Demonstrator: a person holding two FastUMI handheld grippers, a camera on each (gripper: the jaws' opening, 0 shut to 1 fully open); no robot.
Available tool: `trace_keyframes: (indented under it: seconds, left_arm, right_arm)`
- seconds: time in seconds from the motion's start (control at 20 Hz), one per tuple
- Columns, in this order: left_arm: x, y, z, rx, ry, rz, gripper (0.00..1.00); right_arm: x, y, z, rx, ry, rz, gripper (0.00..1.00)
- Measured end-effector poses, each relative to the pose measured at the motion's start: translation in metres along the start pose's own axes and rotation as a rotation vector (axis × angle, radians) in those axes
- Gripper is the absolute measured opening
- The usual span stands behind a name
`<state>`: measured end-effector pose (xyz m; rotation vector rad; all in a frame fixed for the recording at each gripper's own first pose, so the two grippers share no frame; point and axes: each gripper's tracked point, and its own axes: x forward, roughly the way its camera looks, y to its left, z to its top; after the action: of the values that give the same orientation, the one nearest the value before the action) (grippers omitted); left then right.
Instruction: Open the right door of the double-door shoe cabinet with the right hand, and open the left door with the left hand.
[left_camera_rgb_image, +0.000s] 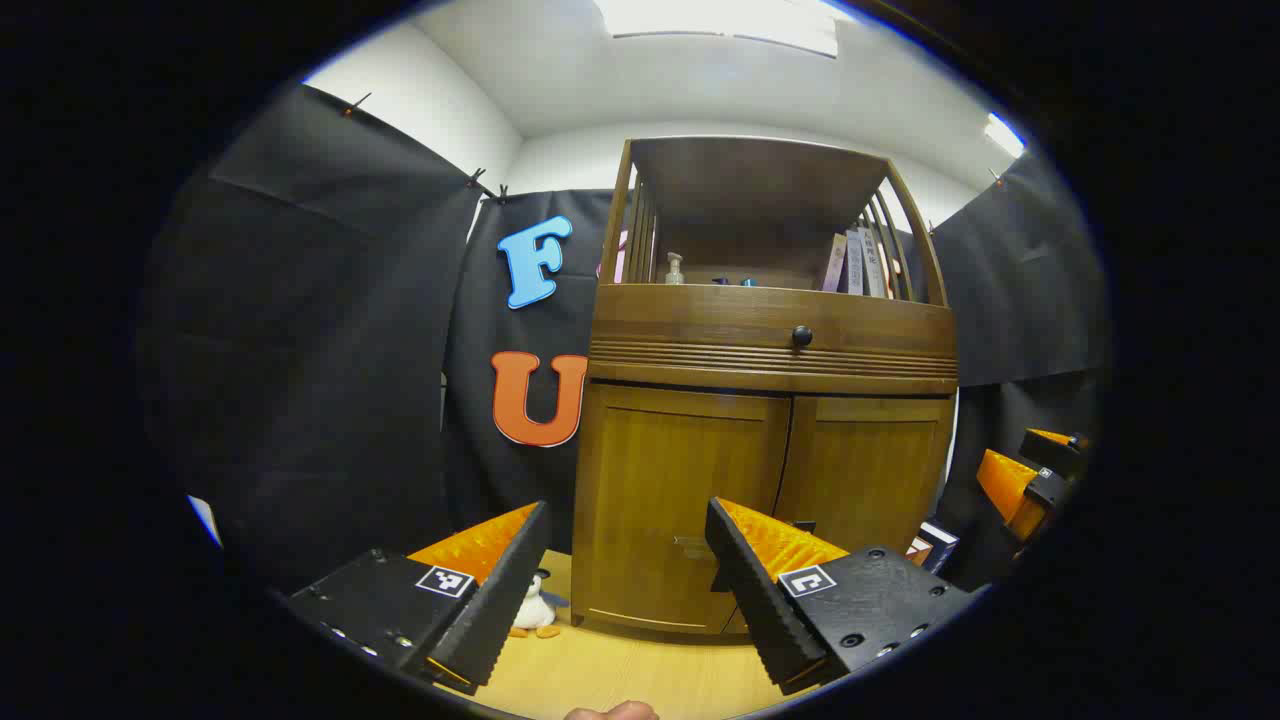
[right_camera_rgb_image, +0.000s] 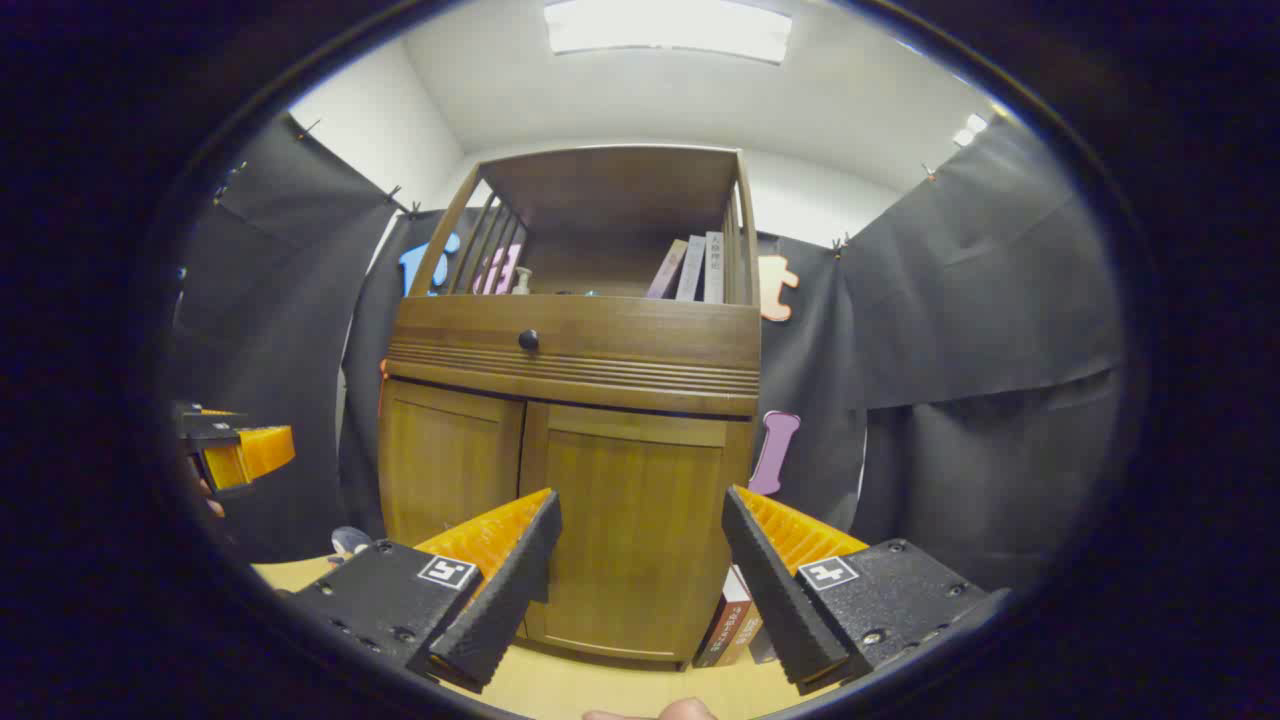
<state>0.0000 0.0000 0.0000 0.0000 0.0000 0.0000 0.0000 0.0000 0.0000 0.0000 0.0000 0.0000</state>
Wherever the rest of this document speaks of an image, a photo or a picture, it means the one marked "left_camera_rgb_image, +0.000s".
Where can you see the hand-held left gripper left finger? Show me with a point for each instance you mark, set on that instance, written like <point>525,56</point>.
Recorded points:
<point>500,610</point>

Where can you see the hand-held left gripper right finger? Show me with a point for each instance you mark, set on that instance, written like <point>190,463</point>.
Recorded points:
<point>760,610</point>

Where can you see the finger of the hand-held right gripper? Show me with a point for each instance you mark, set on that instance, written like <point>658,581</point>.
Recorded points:
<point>1005,490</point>
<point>1055,450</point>

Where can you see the wooden shoe cabinet door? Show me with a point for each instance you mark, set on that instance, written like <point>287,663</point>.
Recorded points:
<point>870,470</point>
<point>650,480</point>

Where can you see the wooden double-door shoe cabinet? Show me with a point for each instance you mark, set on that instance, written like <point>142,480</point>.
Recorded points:
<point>760,180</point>

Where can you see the penguin plush toy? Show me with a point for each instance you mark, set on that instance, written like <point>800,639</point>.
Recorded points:
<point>535,612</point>

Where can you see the white book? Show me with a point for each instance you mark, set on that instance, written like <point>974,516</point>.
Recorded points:
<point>872,265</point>

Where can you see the grey book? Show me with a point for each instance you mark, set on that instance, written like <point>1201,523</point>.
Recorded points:
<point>855,265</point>

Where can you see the wooden drawer with black knob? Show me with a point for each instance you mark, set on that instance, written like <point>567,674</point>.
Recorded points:
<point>700,315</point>

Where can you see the black backdrop cloth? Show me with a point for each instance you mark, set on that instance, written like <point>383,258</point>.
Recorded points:
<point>320,350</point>

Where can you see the ceiling light panel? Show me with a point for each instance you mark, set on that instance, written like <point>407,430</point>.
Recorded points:
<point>1005,135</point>

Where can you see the clear pump bottle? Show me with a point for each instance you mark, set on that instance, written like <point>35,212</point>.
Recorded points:
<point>675,272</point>

